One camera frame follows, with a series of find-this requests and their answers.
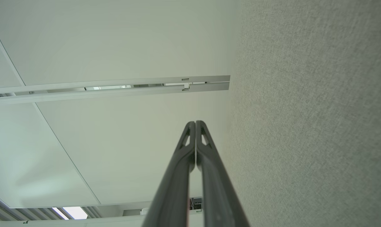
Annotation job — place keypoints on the bright ceiling light panel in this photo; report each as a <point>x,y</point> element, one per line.
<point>73,213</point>

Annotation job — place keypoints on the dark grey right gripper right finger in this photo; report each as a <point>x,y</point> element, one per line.
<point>219,195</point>

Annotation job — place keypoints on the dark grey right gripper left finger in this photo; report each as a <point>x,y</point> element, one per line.
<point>174,189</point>

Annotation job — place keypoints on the aluminium ceiling track rail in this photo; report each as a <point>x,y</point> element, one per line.
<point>114,93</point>

